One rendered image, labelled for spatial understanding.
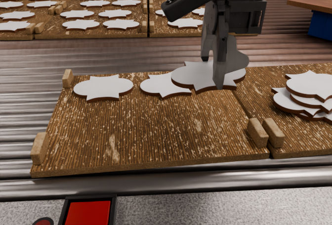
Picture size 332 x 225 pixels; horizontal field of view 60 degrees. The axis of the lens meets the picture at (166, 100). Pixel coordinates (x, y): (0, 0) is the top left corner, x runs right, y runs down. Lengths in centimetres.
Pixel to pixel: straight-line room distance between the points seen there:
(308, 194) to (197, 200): 18
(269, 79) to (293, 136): 24
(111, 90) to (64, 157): 22
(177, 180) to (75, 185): 17
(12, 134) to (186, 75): 37
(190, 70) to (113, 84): 23
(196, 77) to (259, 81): 28
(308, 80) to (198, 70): 28
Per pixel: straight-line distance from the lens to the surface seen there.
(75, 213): 46
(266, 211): 48
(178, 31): 111
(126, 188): 49
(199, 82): 52
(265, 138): 54
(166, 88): 68
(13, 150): 62
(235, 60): 50
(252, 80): 77
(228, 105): 65
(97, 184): 50
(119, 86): 70
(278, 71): 85
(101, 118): 61
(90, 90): 70
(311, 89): 69
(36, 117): 69
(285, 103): 66
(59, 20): 133
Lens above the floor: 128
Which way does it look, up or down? 31 degrees down
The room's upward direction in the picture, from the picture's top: straight up
